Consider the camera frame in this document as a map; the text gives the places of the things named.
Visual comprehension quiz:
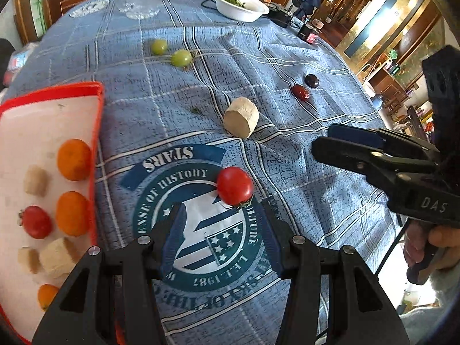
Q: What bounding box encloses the glass ashtray dish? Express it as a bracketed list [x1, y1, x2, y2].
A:
[69, 0, 110, 18]

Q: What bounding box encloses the red tomato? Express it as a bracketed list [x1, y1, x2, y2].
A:
[216, 167, 253, 206]
[19, 205, 53, 240]

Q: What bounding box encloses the green grape near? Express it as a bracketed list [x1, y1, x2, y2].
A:
[171, 49, 193, 68]

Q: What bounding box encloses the white bowl with greens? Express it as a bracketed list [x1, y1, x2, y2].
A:
[215, 0, 270, 23]

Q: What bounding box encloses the black sofa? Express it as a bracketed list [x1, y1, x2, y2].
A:
[0, 38, 15, 90]

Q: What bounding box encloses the dark purple grape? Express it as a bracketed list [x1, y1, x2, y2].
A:
[304, 74, 320, 89]

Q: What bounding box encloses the person's right hand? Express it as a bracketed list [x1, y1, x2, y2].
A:
[402, 219, 460, 270]

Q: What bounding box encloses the blue plaid tablecloth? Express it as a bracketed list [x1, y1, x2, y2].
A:
[5, 0, 396, 344]

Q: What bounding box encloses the blue jacket on post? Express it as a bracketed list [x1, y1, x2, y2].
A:
[292, 0, 321, 20]

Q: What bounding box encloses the wooden stair railing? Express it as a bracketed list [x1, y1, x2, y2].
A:
[316, 0, 371, 41]

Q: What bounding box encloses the green grape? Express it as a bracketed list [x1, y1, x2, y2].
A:
[171, 49, 193, 68]
[150, 38, 168, 55]

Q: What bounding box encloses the green grape far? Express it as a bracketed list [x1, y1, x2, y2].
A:
[150, 38, 168, 55]

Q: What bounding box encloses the orange tangerine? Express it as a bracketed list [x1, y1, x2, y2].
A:
[37, 283, 59, 312]
[57, 139, 91, 181]
[55, 191, 90, 237]

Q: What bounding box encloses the red rimmed white tray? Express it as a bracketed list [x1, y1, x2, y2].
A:
[1, 82, 104, 344]

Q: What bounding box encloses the dark sauce bottle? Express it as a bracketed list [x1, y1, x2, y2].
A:
[297, 19, 323, 45]

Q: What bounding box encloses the clear plastic bag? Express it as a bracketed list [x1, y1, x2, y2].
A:
[3, 42, 39, 87]

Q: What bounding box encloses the red jujube date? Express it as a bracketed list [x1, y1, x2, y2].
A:
[291, 84, 310, 102]

